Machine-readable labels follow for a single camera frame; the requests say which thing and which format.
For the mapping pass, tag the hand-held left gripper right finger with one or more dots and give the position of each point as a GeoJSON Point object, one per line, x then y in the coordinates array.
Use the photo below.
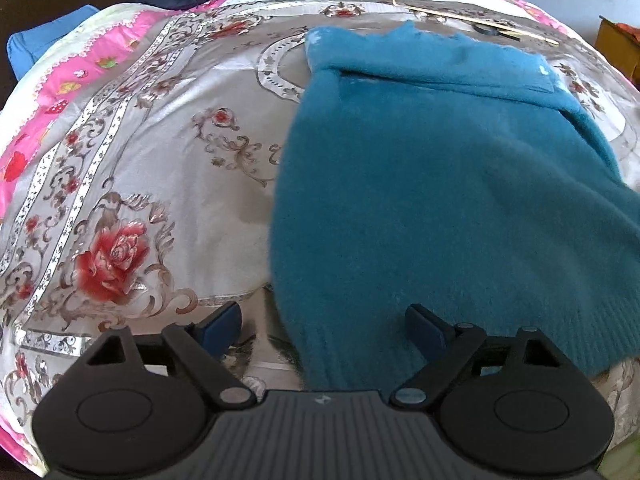
{"type": "Point", "coordinates": [424, 332]}

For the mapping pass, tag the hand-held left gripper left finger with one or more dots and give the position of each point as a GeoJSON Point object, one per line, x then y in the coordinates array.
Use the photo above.
{"type": "Point", "coordinates": [220, 332]}

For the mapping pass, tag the teal fuzzy sweater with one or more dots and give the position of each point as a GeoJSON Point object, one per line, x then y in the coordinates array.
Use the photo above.
{"type": "Point", "coordinates": [425, 200]}

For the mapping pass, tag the floral satin bedspread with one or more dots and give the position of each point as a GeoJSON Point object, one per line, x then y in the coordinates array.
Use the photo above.
{"type": "Point", "coordinates": [150, 185]}

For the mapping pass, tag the pink strawberry print quilt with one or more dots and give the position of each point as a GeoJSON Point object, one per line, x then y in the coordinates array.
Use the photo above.
{"type": "Point", "coordinates": [60, 85]}

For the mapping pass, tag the black tape roll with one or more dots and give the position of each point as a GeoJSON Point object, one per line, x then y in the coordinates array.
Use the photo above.
{"type": "Point", "coordinates": [486, 29]}

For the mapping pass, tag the thin wooden stick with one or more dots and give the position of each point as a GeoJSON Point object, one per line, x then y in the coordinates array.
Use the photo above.
{"type": "Point", "coordinates": [465, 16]}

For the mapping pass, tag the blue pillow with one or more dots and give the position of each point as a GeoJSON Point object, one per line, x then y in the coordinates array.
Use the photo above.
{"type": "Point", "coordinates": [37, 42]}

